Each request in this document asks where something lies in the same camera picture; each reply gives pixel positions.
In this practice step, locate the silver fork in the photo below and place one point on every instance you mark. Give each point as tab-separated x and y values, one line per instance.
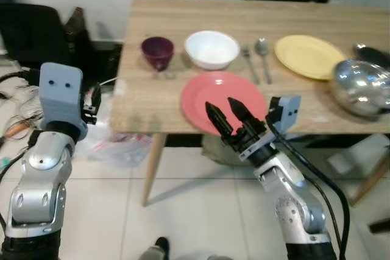
250	66

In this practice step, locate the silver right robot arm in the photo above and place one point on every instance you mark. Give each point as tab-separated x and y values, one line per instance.
292	199

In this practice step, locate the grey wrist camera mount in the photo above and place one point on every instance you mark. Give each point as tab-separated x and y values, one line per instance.
60	95
284	112

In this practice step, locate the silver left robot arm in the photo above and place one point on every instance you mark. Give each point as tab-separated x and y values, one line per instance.
39	181

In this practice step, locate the white bowl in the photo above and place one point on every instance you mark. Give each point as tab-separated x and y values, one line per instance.
211	49

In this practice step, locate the silver spoon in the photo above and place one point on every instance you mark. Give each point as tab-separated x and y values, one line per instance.
262	48

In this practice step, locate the yellow plate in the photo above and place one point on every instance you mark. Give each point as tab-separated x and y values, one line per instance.
308	56

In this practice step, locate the white box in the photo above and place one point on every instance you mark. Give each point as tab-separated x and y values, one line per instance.
344	164

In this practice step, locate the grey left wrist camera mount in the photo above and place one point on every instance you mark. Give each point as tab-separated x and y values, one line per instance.
60	95

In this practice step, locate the pink plate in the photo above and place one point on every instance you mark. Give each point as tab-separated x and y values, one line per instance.
204	98

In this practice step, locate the brown bag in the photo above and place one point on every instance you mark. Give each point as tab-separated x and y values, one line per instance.
77	28

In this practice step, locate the clear plastic bag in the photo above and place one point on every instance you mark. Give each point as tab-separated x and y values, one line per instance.
119	147

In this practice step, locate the black chair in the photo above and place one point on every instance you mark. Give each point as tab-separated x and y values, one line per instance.
27	35

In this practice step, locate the purple goblet cup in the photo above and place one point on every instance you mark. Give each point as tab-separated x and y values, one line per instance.
157	51

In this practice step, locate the light wooden table leg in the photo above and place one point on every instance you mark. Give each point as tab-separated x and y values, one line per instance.
152	172
373	178

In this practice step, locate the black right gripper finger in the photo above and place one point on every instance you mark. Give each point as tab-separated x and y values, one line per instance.
242	112
218	120

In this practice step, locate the black robot foot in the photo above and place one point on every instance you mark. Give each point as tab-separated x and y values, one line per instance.
155	249

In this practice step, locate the shiny steel bowl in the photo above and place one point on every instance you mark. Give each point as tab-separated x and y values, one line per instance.
362	89

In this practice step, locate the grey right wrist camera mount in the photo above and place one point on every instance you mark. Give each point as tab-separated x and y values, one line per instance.
284	112

